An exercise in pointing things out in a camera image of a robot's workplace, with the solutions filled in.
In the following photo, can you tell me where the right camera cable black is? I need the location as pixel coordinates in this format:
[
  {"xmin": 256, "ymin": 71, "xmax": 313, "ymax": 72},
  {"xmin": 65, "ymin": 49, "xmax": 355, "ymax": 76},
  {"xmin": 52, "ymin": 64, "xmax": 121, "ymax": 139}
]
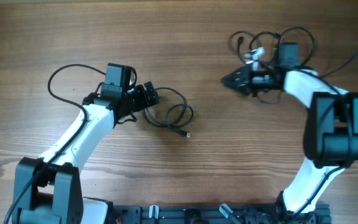
[{"xmin": 249, "ymin": 26, "xmax": 354, "ymax": 218}]

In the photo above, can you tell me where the black USB cable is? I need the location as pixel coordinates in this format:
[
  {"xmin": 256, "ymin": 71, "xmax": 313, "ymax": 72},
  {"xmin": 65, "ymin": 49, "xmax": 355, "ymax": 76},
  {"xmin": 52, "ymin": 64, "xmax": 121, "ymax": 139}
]
[
  {"xmin": 227, "ymin": 30, "xmax": 254, "ymax": 65},
  {"xmin": 141, "ymin": 86, "xmax": 195, "ymax": 138}
]

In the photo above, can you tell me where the camera cable black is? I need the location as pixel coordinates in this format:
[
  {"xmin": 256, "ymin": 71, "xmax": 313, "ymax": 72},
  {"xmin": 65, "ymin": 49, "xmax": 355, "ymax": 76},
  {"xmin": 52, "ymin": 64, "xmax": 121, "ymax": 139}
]
[
  {"xmin": 3, "ymin": 63, "xmax": 106, "ymax": 223},
  {"xmin": 249, "ymin": 26, "xmax": 354, "ymax": 218}
]

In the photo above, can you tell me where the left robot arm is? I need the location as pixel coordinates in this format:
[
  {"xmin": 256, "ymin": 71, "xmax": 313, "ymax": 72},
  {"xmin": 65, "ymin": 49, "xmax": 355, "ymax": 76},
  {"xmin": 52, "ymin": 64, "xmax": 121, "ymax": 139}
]
[{"xmin": 4, "ymin": 63, "xmax": 158, "ymax": 223}]

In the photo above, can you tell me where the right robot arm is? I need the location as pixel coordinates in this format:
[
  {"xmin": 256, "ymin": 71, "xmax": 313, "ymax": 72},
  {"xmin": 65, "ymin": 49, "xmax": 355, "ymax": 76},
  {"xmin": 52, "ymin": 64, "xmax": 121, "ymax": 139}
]
[{"xmin": 221, "ymin": 42, "xmax": 358, "ymax": 220}]

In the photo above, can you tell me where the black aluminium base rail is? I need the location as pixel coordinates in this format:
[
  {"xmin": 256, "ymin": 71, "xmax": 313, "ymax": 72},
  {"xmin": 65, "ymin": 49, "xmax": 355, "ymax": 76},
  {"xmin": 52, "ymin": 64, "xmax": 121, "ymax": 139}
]
[{"xmin": 110, "ymin": 203, "xmax": 332, "ymax": 224}]

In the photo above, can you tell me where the left camera cable black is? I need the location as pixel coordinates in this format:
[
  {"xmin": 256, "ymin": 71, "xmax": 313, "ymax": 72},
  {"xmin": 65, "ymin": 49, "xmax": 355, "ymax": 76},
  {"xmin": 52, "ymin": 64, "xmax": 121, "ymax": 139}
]
[{"xmin": 3, "ymin": 63, "xmax": 106, "ymax": 223}]

